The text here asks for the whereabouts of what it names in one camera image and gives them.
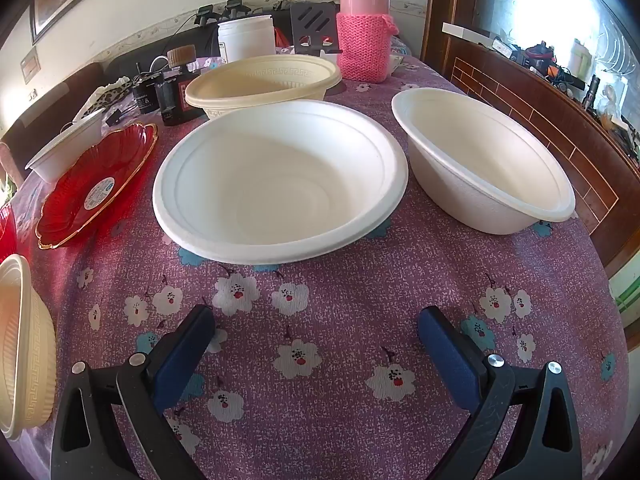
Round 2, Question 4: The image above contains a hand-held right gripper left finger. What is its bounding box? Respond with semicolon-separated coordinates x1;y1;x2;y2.
50;304;217;480

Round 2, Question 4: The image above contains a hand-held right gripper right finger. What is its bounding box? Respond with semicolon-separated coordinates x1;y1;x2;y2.
417;305;583;480

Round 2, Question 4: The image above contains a red gold-rimmed glass plate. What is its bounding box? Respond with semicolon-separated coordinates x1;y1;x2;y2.
0;207;18;263
35;123;159;250

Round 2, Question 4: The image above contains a white smooth paper bowl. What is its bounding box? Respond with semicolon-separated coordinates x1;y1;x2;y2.
391;87;577;235

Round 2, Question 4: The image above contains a large white ribbed paper bowl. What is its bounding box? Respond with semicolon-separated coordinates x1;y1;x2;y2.
152;99;409;265

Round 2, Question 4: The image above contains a small deep white bowl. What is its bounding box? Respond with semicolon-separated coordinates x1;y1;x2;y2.
25;108;107;183

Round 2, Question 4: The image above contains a purple floral tablecloth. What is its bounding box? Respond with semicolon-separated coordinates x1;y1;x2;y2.
0;52;631;480

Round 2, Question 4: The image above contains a wooden brick-pattern cabinet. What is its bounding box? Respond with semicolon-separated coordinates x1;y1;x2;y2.
440;35;640;281

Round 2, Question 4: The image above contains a dark bottle with cork cap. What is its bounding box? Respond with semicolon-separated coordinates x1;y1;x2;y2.
156;45;201;127

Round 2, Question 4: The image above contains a black round gadget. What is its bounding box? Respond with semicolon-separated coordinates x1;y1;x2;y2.
131;74;161;115

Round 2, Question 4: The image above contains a leopard print cloth pouch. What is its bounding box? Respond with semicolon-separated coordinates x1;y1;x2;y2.
80;77;133;118

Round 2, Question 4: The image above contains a brown fabric sofa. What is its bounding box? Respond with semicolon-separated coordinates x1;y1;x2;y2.
0;62;106;161

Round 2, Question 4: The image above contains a black flashlight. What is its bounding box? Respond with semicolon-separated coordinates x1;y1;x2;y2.
582;74;601;110

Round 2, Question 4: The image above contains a black leather sofa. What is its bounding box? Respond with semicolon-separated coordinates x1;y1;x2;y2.
107;10;301;78

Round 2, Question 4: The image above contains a flat white box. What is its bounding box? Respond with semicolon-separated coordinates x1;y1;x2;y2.
442;22;501;45

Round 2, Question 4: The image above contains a pink thermos with knitted sleeve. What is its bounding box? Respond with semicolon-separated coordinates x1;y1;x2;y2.
336;0;398;83

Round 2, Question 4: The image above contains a white plastic jar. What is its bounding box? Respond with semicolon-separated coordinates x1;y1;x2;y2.
217;15;275;64

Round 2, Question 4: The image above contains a black slotted phone stand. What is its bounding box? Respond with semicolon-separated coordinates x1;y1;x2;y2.
290;1;342;56

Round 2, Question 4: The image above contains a framed horse painting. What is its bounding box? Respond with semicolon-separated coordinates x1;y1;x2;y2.
30;0;146;45

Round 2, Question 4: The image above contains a brown wall plaque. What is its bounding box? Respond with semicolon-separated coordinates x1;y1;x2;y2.
20;46;40;85

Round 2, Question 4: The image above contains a dark wooden door frame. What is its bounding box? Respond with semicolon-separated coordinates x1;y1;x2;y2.
422;0;481;66

